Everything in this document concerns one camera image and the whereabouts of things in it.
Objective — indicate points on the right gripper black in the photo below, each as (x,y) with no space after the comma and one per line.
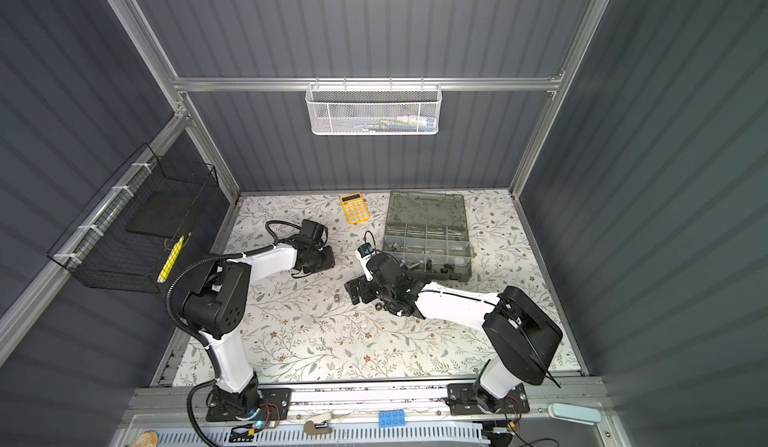
(363,283)

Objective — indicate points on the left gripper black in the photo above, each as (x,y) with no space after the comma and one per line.
(330,260)

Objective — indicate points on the green transparent compartment organizer box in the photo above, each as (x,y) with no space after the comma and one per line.
(421,225)

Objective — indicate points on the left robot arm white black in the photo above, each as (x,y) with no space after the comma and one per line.
(215,303)

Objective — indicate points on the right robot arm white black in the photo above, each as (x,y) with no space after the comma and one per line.
(524,338)

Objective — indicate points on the yellow calculator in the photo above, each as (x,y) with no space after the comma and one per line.
(355,208)

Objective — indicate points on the floral patterned table mat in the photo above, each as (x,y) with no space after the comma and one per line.
(294,331)

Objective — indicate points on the black bolts in box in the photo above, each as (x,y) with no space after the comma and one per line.
(431,267)

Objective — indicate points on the blue toy brick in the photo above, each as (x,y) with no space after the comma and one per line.
(391,418)

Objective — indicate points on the light blue oblong case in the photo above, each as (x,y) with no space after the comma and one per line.
(575,413)

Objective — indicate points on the white wire mesh basket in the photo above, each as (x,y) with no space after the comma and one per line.
(393,109)

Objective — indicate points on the black wire mesh basket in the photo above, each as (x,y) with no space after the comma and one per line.
(123,242)

